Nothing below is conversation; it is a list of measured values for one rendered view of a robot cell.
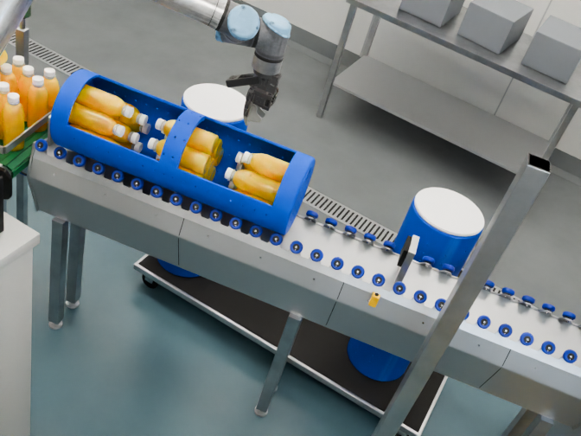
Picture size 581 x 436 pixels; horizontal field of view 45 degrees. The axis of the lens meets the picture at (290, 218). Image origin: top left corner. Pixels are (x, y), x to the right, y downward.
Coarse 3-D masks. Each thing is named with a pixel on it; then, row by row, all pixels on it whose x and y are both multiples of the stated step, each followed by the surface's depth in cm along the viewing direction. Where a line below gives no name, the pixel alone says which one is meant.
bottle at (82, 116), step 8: (72, 112) 238; (80, 112) 238; (88, 112) 238; (96, 112) 239; (72, 120) 240; (80, 120) 239; (88, 120) 238; (96, 120) 238; (104, 120) 238; (112, 120) 239; (88, 128) 240; (96, 128) 238; (104, 128) 238; (112, 128) 239
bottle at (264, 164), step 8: (248, 160) 236; (256, 160) 234; (264, 160) 234; (272, 160) 234; (280, 160) 235; (256, 168) 235; (264, 168) 234; (272, 168) 233; (280, 168) 233; (272, 176) 234; (280, 176) 233
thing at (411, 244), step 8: (408, 240) 239; (416, 240) 239; (408, 248) 236; (416, 248) 236; (400, 256) 237; (408, 256) 235; (400, 264) 238; (408, 264) 237; (400, 272) 240; (400, 280) 242
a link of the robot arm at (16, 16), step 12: (0, 0) 187; (12, 0) 188; (24, 0) 190; (0, 12) 188; (12, 12) 189; (24, 12) 193; (0, 24) 189; (12, 24) 191; (0, 36) 190; (0, 48) 192
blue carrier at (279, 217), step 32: (64, 96) 234; (128, 96) 254; (64, 128) 236; (192, 128) 232; (224, 128) 247; (96, 160) 245; (128, 160) 235; (160, 160) 232; (224, 160) 256; (288, 160) 249; (192, 192) 236; (224, 192) 231; (288, 192) 227; (288, 224) 235
